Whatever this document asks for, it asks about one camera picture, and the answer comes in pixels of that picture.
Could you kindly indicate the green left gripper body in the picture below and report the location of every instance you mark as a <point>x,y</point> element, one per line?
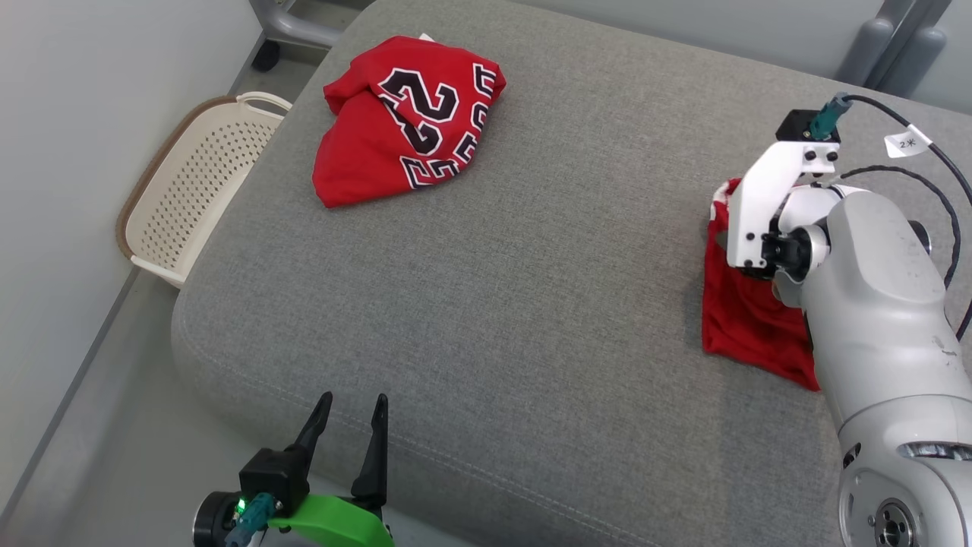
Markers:
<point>342,524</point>

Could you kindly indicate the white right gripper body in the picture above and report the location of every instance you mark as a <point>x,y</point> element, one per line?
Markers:
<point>759,197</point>

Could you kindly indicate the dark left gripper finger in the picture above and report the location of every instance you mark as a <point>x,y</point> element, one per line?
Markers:
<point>315,433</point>
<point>376,463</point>

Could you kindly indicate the red basketball shorts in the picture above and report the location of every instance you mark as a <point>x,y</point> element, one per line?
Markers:
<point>748,319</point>

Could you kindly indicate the red numbered basketball jersey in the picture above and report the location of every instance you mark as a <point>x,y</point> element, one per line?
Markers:
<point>364,152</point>

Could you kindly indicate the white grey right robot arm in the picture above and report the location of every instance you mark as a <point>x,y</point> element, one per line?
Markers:
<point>873,304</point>

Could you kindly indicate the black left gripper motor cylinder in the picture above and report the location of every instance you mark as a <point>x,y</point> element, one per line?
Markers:
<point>209,520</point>

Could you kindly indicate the grey upright posts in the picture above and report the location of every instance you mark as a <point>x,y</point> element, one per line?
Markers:
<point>896,45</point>

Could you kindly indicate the cream perforated laundry basket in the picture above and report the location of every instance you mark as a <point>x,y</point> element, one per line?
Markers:
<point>190,182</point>

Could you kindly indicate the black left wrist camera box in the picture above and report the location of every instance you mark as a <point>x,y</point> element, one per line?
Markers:
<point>273,479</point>

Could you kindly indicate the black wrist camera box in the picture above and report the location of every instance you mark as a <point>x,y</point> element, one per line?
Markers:
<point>273,479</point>
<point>793,128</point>

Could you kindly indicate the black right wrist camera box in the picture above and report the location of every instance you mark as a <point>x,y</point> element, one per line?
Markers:
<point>793,128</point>

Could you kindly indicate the teal left camera connector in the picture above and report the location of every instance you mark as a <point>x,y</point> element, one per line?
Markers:
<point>254,516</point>

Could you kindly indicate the teal camera connector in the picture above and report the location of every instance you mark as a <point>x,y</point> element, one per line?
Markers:
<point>254,516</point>
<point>826,118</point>

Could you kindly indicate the teal right camera connector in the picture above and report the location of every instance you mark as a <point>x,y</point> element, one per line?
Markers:
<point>826,118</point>

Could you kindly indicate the grey metal frame with caster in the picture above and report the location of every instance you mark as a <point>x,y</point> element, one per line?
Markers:
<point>292,26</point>

